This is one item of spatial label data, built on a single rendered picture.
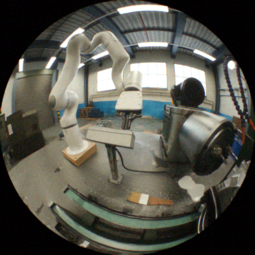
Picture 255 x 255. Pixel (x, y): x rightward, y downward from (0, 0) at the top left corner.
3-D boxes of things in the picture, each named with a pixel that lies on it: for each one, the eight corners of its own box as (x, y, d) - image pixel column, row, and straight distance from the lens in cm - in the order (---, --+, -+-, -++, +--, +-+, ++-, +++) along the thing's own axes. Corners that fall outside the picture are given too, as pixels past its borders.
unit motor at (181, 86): (181, 127, 88) (186, 87, 88) (198, 142, 62) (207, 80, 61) (159, 125, 80) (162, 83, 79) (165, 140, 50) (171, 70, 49)
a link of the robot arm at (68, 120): (58, 129, 58) (50, 93, 58) (73, 120, 71) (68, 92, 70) (71, 128, 49) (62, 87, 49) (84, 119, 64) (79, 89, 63)
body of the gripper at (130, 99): (119, 87, 35) (113, 107, 28) (142, 86, 33) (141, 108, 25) (123, 98, 40) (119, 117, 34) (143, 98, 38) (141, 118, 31)
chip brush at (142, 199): (172, 198, 43) (173, 197, 42) (171, 207, 41) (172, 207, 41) (130, 190, 40) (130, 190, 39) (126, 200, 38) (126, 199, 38)
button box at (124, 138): (133, 149, 28) (135, 135, 29) (130, 147, 21) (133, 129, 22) (95, 142, 35) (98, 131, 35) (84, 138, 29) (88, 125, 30)
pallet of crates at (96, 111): (105, 118, 583) (104, 108, 573) (100, 120, 516) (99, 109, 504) (93, 118, 649) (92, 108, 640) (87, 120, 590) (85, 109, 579)
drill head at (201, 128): (195, 142, 70) (203, 110, 65) (221, 177, 51) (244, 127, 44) (167, 140, 58) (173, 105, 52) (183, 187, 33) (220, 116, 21)
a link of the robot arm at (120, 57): (95, 57, 55) (118, 98, 44) (113, 38, 48) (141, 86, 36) (106, 58, 60) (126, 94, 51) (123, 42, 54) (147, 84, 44)
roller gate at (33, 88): (59, 122, 741) (56, 72, 798) (61, 123, 693) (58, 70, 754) (20, 139, 723) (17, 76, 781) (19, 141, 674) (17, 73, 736)
